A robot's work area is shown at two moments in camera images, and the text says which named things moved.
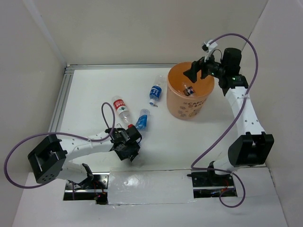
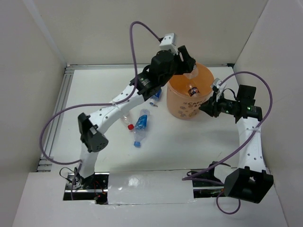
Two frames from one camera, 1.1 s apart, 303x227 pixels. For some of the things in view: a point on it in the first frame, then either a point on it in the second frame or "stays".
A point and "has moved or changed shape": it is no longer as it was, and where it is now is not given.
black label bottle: [130, 154] has moved or changed shape
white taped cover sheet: [150, 187] stays
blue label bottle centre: [141, 123] stays
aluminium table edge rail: [67, 70] stays
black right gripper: [191, 73] -> [211, 106]
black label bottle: [189, 91] has moved or changed shape
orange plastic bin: [186, 99] stays
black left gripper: [134, 145] -> [186, 65]
